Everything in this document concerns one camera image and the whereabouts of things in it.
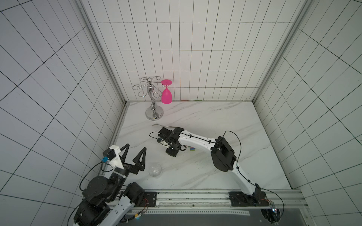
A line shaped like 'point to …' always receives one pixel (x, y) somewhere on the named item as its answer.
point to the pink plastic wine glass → (167, 97)
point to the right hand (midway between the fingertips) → (173, 147)
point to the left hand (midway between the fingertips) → (137, 148)
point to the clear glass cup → (154, 170)
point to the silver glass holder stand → (153, 112)
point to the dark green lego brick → (191, 147)
